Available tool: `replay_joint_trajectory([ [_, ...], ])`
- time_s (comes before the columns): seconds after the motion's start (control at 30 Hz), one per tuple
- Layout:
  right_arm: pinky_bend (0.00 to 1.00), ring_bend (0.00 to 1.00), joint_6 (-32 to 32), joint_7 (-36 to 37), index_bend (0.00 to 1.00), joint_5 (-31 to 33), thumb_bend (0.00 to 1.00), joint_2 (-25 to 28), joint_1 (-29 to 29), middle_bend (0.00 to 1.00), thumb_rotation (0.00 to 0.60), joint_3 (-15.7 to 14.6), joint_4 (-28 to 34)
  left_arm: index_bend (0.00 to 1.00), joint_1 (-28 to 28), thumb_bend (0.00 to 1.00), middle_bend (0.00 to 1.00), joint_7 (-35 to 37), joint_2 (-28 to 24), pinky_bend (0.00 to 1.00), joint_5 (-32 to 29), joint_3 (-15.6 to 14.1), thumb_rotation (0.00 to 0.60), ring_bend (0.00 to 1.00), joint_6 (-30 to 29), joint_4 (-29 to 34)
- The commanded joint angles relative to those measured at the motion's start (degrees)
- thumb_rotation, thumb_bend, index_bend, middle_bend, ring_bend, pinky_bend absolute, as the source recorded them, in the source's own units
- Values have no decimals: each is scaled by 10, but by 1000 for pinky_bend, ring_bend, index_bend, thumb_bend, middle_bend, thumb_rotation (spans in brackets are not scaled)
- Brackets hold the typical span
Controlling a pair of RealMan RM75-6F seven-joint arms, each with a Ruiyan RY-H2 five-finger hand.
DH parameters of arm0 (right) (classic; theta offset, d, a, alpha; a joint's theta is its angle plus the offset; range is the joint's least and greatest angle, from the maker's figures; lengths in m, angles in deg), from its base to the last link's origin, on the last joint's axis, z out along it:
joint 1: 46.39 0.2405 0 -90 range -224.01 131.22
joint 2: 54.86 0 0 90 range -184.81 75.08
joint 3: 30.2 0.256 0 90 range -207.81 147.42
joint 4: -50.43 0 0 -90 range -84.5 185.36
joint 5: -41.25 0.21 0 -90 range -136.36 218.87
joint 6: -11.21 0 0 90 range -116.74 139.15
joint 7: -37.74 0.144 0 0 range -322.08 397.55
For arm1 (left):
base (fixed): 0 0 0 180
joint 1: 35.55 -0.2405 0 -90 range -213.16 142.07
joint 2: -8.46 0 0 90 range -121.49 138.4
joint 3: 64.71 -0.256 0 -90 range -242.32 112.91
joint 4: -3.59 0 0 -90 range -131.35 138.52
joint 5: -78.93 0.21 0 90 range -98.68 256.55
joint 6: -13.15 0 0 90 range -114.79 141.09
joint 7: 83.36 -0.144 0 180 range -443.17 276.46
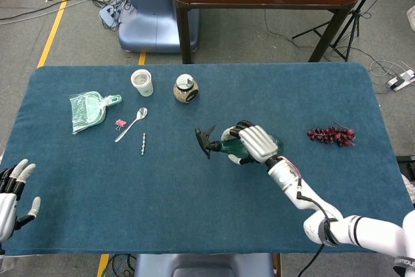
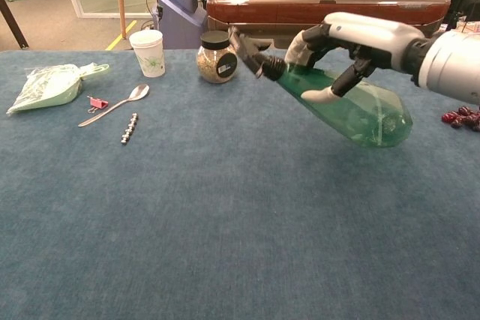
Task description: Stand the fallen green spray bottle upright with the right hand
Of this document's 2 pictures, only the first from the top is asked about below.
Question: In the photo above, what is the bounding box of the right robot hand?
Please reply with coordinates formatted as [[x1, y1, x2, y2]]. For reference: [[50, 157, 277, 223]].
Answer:
[[221, 120, 280, 165]]

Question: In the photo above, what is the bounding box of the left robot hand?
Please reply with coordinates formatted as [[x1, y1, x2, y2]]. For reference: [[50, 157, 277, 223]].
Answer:
[[0, 159, 42, 242]]

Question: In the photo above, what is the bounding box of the green plastic spray bottle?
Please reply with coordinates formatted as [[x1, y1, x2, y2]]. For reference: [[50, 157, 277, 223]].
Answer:
[[194, 124, 285, 160]]

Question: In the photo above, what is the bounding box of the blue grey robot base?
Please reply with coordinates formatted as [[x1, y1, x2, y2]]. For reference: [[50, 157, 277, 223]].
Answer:
[[118, 0, 200, 54]]

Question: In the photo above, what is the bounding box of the bunch of dark red grapes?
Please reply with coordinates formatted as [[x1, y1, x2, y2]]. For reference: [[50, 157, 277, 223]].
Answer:
[[307, 121, 357, 148]]

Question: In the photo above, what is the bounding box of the glass jar with black lid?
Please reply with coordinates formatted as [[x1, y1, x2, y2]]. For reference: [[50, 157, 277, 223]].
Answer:
[[173, 73, 200, 103]]

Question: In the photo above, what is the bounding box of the blue table cloth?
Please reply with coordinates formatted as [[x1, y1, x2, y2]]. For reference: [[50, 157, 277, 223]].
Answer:
[[0, 62, 415, 256]]

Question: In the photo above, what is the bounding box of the metal spoon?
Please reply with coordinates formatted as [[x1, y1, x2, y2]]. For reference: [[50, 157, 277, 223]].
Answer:
[[114, 106, 148, 143]]

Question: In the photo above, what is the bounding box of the green dustpan in plastic bag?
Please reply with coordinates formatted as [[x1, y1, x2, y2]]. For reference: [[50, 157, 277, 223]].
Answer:
[[69, 91, 123, 136]]

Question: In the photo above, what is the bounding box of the white paper cup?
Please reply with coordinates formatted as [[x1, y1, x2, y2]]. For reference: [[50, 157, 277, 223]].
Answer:
[[130, 69, 154, 97]]

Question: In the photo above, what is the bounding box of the grey blue robot torso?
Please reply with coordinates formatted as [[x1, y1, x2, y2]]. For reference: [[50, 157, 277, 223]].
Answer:
[[134, 253, 275, 277]]

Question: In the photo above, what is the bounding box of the white power strip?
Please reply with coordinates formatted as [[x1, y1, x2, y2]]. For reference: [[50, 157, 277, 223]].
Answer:
[[385, 69, 415, 91]]

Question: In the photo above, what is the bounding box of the black tripod stand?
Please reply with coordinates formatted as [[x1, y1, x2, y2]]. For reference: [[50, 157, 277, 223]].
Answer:
[[292, 0, 392, 62]]

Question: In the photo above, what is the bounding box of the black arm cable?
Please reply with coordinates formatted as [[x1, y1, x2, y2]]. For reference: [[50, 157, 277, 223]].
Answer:
[[296, 176, 338, 277]]

